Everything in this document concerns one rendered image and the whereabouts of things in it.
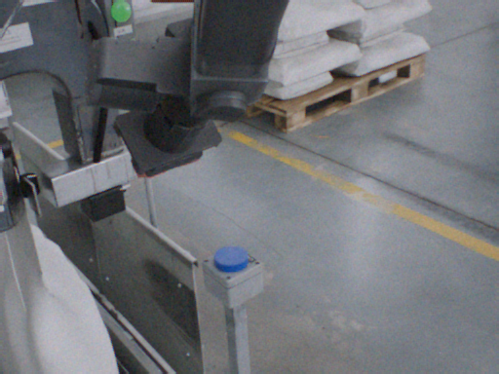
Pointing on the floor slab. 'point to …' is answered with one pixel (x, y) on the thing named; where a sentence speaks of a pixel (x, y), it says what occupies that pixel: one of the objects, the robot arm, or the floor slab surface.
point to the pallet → (287, 110)
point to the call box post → (238, 339)
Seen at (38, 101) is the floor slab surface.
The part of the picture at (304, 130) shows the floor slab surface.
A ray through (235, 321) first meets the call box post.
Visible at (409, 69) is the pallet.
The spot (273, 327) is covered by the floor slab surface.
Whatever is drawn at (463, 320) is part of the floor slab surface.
